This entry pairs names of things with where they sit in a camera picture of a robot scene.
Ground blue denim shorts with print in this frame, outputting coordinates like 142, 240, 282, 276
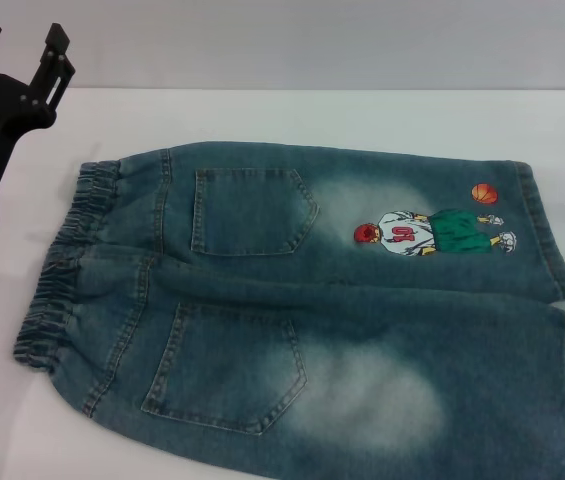
11, 144, 565, 480

